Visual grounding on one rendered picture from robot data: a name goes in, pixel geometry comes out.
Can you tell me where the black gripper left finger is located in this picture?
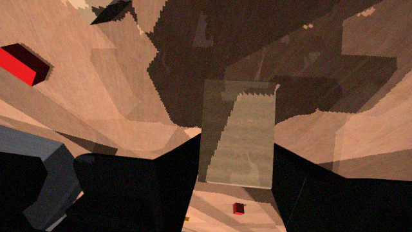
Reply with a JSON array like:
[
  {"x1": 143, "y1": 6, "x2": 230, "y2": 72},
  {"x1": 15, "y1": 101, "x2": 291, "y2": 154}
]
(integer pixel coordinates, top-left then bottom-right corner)
[{"x1": 73, "y1": 133, "x2": 201, "y2": 232}]

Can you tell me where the red triangular block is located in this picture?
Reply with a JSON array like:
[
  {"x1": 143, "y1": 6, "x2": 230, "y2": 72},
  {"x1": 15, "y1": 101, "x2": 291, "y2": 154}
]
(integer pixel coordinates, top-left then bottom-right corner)
[
  {"x1": 233, "y1": 203, "x2": 245, "y2": 215},
  {"x1": 0, "y1": 43, "x2": 50, "y2": 86}
]

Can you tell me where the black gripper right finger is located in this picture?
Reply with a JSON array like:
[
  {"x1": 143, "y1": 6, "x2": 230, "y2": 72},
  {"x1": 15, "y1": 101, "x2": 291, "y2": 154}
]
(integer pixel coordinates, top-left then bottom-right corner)
[{"x1": 271, "y1": 143, "x2": 412, "y2": 232}]

